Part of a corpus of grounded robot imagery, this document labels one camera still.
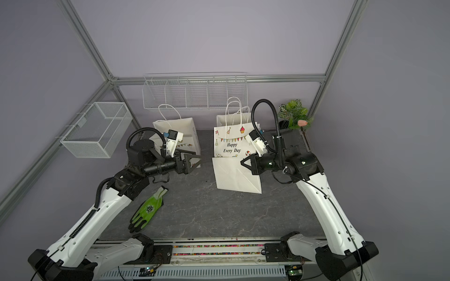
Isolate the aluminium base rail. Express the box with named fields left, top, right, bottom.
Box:
left=70, top=238, right=366, bottom=281

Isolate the artificial plant in black vase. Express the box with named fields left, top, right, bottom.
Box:
left=278, top=99, right=314, bottom=131

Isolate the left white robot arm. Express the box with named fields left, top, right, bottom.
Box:
left=28, top=139, right=202, bottom=281

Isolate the white wire wall shelf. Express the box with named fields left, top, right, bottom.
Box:
left=142, top=72, right=248, bottom=110

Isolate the right black corrugated cable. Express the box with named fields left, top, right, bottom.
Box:
left=251, top=99, right=285, bottom=166

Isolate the white wire basket on left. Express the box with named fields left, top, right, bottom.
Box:
left=60, top=102, right=132, bottom=159

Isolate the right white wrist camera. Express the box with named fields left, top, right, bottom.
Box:
left=245, top=130, right=268, bottom=157

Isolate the white party paper bag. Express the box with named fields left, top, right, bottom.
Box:
left=212, top=122, right=262, bottom=194

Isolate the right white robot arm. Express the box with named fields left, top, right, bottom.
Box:
left=241, top=129, right=379, bottom=281

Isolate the black corrugated cable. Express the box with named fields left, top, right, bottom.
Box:
left=125, top=127, right=168, bottom=155
left=251, top=99, right=285, bottom=166

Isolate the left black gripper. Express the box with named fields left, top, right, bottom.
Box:
left=144, top=148, right=205, bottom=177

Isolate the left black corrugated cable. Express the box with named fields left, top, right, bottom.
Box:
left=125, top=127, right=168, bottom=155

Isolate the green work glove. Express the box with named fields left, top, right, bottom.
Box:
left=128, top=186, right=168, bottom=233

